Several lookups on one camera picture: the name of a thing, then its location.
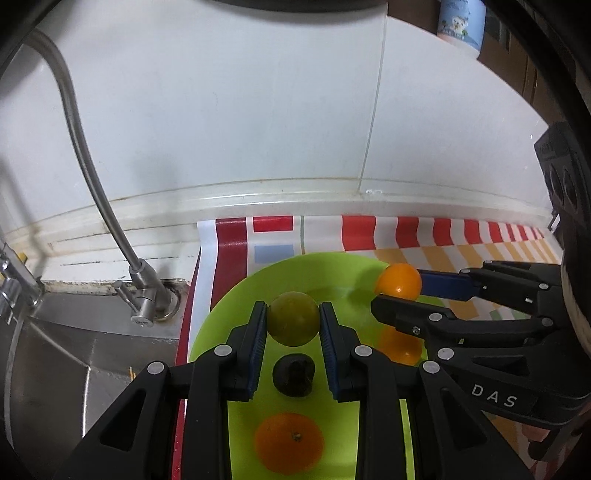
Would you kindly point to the striped colourful tablecloth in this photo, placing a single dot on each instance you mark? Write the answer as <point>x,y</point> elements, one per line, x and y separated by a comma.
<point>415,230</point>

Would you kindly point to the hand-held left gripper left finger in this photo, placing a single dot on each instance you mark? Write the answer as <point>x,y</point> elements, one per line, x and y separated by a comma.
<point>258,346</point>

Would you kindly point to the blue white cup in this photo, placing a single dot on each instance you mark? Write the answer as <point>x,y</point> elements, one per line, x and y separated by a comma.
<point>461,23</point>

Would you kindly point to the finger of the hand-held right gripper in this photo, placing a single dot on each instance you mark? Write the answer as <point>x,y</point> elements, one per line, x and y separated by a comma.
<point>401,316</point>
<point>443,285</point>

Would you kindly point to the large steel faucet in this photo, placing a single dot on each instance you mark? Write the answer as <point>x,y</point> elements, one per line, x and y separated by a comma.
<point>14,281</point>

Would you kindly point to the large orange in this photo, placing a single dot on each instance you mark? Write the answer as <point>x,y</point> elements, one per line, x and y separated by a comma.
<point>288,443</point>

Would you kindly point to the steel sink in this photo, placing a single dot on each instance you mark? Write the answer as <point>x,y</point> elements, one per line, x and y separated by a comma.
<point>69,360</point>

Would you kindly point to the dark passion fruit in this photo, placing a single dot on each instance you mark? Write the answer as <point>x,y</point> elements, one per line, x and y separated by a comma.
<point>294,374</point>

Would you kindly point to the green tangerine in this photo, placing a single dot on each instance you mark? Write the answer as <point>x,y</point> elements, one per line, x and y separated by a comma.
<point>293,318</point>

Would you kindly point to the dark wooden window frame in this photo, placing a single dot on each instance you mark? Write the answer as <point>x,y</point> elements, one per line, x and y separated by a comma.
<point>531,83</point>

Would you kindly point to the green plate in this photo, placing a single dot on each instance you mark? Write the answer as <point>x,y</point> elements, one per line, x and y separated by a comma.
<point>341,281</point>

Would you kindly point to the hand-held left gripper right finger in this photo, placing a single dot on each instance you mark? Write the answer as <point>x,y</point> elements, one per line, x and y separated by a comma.
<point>328,350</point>

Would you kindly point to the slim gooseneck faucet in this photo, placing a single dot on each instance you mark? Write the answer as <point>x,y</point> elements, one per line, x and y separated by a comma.
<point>76,138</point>

